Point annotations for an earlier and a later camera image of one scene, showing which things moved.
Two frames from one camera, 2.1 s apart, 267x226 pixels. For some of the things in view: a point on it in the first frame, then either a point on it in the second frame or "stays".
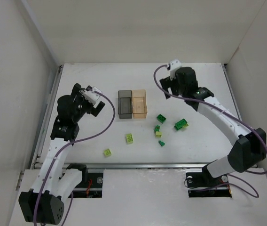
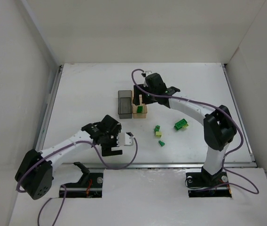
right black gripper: [169, 84] → [143, 94]
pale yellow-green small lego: [158, 134] stays
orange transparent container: [139, 104] stays
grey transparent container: [125, 104] stays
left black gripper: [86, 103] → [108, 144]
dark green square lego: [161, 118] → [139, 108]
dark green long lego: [178, 125] stays
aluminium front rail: [134, 165] stays
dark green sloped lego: [161, 143] stays
